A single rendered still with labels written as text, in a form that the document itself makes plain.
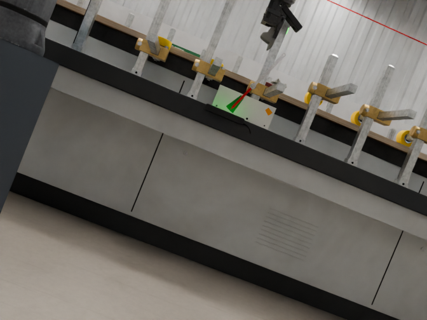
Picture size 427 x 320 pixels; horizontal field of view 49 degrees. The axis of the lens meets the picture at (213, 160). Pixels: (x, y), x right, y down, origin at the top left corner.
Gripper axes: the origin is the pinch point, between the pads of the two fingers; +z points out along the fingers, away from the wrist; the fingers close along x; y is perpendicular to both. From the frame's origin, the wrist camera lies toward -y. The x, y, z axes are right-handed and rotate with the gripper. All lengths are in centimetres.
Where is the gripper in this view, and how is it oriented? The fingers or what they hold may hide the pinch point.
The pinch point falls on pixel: (269, 47)
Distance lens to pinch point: 198.5
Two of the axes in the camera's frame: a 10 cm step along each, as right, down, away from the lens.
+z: -3.8, 9.3, 0.3
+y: -9.2, -3.7, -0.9
